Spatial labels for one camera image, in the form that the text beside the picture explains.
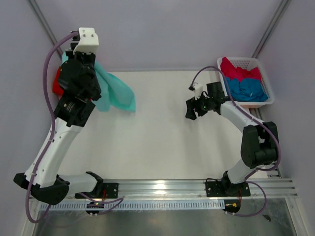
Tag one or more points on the blue t shirt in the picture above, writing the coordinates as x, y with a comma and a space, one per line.
249, 90

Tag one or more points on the teal t shirt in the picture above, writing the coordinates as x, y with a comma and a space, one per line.
114, 92

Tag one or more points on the white slotted cable duct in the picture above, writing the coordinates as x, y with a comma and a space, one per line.
134, 205

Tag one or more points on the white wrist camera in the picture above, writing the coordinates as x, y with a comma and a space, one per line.
88, 41
197, 88

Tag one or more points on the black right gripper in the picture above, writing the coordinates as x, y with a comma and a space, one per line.
191, 104

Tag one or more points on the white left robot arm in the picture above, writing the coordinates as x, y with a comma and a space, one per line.
42, 178

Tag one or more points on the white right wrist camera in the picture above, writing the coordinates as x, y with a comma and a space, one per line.
197, 88

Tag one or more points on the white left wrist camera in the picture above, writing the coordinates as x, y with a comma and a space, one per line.
88, 41

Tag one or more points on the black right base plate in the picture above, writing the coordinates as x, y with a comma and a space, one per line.
223, 188

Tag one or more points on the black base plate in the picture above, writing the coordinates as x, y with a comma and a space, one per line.
223, 188
108, 190

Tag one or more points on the red folded t shirt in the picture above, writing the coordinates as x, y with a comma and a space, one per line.
56, 88

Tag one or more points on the white plastic basket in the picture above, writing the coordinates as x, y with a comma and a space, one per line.
249, 64

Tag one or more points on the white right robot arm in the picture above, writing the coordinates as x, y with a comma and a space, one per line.
241, 119

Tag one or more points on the aluminium mounting rail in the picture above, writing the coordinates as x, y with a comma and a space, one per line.
193, 188

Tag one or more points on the magenta t shirt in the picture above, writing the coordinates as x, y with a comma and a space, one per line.
229, 70

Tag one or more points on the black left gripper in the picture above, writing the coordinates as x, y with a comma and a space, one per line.
90, 55

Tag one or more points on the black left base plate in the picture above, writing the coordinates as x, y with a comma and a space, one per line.
108, 190

